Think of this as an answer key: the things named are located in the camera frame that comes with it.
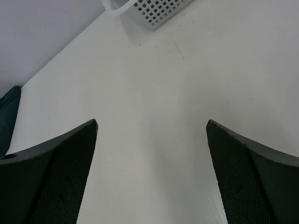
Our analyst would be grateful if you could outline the dark navy folded shorts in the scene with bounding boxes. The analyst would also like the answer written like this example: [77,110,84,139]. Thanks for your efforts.
[0,86,21,157]

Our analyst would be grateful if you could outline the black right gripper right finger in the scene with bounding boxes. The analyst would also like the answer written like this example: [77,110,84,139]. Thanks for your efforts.
[206,120,299,224]

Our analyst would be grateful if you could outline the white plastic basket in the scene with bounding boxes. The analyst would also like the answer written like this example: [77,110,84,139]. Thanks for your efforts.
[102,0,191,31]

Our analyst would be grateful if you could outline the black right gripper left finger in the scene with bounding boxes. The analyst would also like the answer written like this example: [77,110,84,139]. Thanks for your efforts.
[0,119,97,224]

